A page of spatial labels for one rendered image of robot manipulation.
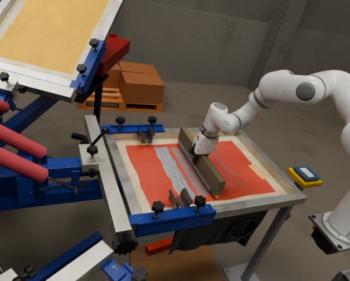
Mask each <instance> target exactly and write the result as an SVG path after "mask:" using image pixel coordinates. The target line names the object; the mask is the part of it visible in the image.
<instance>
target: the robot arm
mask: <svg viewBox="0 0 350 281"><path fill-rule="evenodd" d="M328 98H331V99H332V100H333V101H334V104H335V106H336V109H337V111H338V113H339V114H340V116H341V117H342V119H343V121H344V122H345V124H346V126H345V127H344V128H343V130H342V133H341V142H342V146H343V148H344V150H345V152H346V154H347V155H348V157H349V159H350V74H349V73H347V72H344V71H340V70H328V71H321V72H317V73H314V74H311V75H307V76H306V75H295V74H294V73H293V72H291V71H289V70H278V71H273V72H270V73H267V74H266V75H264V76H263V77H262V79H261V80H260V82H259V87H258V88H257V89H255V90H254V91H253V92H252V93H251V94H250V95H249V101H248V102H247V103H246V104H245V105H244V106H243V107H241V108H240V109H239V110H237V111H235V112H233V113H230V114H228V109H227V107H226V106H225V105H223V104H221V103H212V104H211V105H210V108H209V110H208V112H207V115H206V118H205V121H204V123H203V126H202V128H200V129H199V132H198V134H197V135H196V137H195V139H194V142H193V145H192V148H191V149H190V150H189V152H190V153H191V154H193V158H192V162H193V163H194V165H196V163H197V161H198V156H199V154H206V155H207V156H208V155H210V154H213V153H214V152H215V150H216V148H217V145H218V141H219V136H220V135H219V132H220V131H221V132H222V133H224V134H226V135H231V134H233V133H235V132H237V131H239V130H240V129H243V128H245V127H247V126H248V125H249V124H251V123H252V122H253V121H255V120H256V119H257V118H258V117H260V116H261V115H262V114H264V113H265V112H266V111H268V110H269V109H270V108H272V107H273V106H274V105H276V104H277V103H278V102H283V103H291V104H299V105H313V104H316V103H318V102H320V101H323V100H324V99H328ZM194 150H195V151H194ZM322 221H323V224H324V226H325V228H326V229H327V230H328V231H329V232H330V233H331V234H332V235H333V236H334V237H335V238H337V239H338V240H340V241H342V242H345V243H347V244H350V188H349V190H348V191H347V193H346V194H345V195H344V197H343V198H342V199H341V201H340V202H339V204H338V205H337V207H336V208H335V209H334V211H333V212H327V213H325V214H324V216H323V218H322Z"/></svg>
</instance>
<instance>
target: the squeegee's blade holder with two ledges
mask: <svg viewBox="0 0 350 281"><path fill-rule="evenodd" d="M178 144H179V146H180V147H181V149H182V150H183V152H184V153H185V155H186V157H187V158H188V160H189V161H190V163H191V165H192V166H193V168H194V169H195V171H196V172H197V174H198V175H199V177H200V179H201V180H202V182H203V183H204V184H205V186H206V188H207V189H208V190H209V191H211V190H212V188H211V187H210V185H209V184H208V182H207V181H206V179H205V178H204V176H203V175H202V173H201V171H200V170H199V169H198V167H197V166H196V165H194V163H193V162H192V158H191V156H190V155H189V154H188V152H187V151H186V149H185V147H184V146H183V144H182V143H181V141H178Z"/></svg>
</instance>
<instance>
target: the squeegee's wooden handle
mask: <svg viewBox="0 0 350 281"><path fill-rule="evenodd" d="M178 140H179V141H181V143H182V144H183V146H184V147H185V149H186V151H187V152H188V154H189V155H190V156H191V158H193V154H191V153H190V152H189V150H190V149H191V148H192V145H193V142H194V137H193V136H192V134H191V133H190V132H189V130H188V129H187V128H186V127H181V130H180V132H179V136H178ZM196 166H197V167H198V169H199V170H200V171H201V173H202V175H203V176H204V178H205V179H206V181H207V182H208V184H209V185H210V187H211V188H212V190H211V191H212V193H213V194H214V195H215V196H216V195H221V193H222V190H223V188H224V186H225V183H226V181H225V180H224V178H223V177H222V176H221V175H220V173H219V171H218V170H217V169H216V167H215V166H214V165H213V163H212V162H211V161H210V159H209V158H208V157H207V155H206V154H199V156H198V161H197V163H196Z"/></svg>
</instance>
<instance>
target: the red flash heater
mask: <svg viewBox="0 0 350 281"><path fill-rule="evenodd" d="M105 46H106V51H105V53H104V56H103V58H102V59H101V62H100V64H99V67H98V69H97V71H96V73H95V75H97V76H102V77H103V76H104V75H105V74H106V73H107V72H108V71H109V70H110V69H111V68H112V67H113V66H114V65H115V64H116V63H117V62H119V61H120V60H121V59H122V58H123V57H124V56H125V55H126V54H127V53H128V52H129V49H130V40H126V39H124V38H120V37H117V36H116V35H115V34H112V33H111V34H110V35H109V37H108V40H107V42H106V44H105Z"/></svg>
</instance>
